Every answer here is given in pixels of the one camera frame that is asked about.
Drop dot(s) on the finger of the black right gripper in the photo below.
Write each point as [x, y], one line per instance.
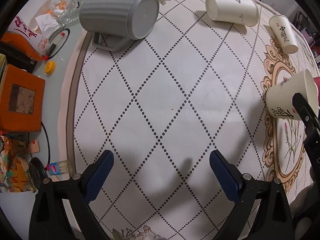
[311, 123]

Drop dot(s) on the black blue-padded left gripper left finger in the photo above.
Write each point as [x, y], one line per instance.
[49, 219]

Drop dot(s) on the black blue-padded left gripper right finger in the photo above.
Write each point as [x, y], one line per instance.
[273, 219]

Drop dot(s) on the white paper cup with calligraphy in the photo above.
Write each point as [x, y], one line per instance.
[284, 86]

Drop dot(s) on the red corrugated paper cup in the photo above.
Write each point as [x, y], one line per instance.
[317, 82]

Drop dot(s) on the small white calligraphy paper cup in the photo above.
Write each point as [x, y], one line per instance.
[284, 33]

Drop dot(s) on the white paper cup with barcode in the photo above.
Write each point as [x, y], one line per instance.
[244, 12]

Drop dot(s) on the colourful snack bag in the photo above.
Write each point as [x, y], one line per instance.
[15, 173]

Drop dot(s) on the floral patterned table mat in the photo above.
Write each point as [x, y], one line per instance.
[162, 104]

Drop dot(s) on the orange gift box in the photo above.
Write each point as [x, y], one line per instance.
[21, 101]

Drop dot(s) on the yellow bottle cap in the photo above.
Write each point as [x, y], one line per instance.
[49, 67]

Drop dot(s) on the red white snack package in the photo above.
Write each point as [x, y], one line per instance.
[19, 36]

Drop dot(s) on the clear glass tray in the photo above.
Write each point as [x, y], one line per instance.
[71, 13]

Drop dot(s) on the grey ribbed plastic mug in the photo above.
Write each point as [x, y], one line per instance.
[114, 23]

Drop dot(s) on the black round cap with cable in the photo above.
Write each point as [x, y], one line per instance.
[37, 172]

